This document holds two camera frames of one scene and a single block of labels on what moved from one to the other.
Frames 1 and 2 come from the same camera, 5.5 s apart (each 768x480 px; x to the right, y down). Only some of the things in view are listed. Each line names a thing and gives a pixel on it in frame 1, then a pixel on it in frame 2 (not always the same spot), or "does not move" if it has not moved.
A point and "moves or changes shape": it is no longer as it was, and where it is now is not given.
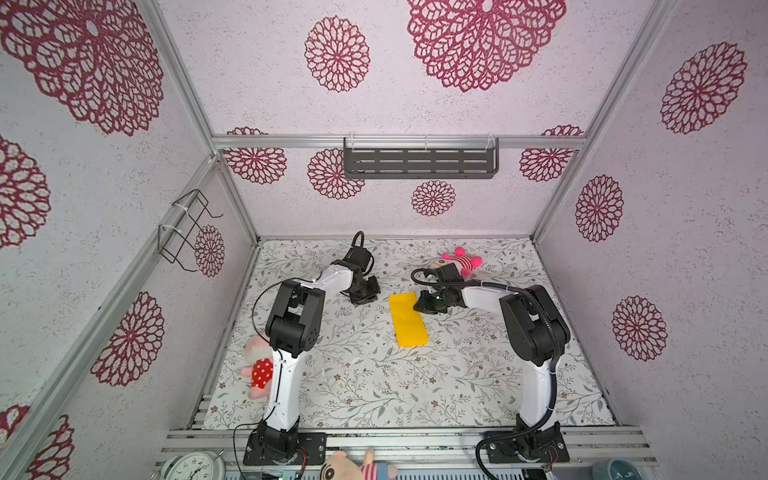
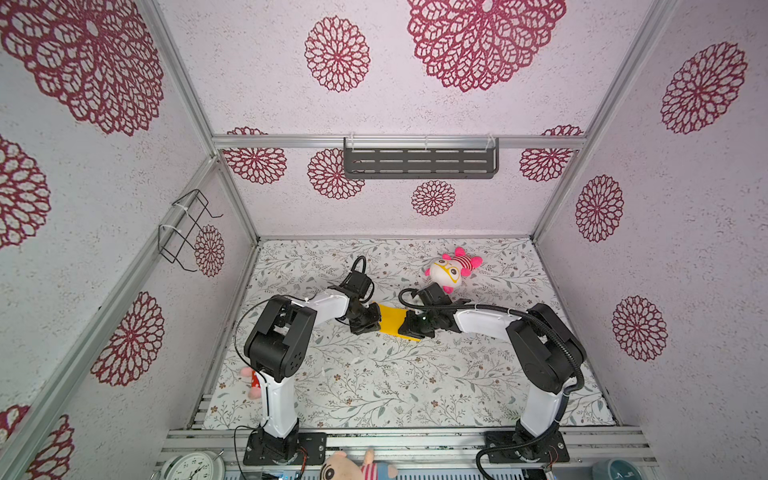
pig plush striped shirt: [341, 467] does not move
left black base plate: [268, 446] does not move
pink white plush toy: [464, 262] does not move
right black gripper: [423, 300] to [409, 328]
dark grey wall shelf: [422, 158] does not move
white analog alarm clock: [196, 465] does not move
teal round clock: [615, 469] does not move
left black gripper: [373, 295] to [372, 325]
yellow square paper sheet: [409, 326] moves or changes shape
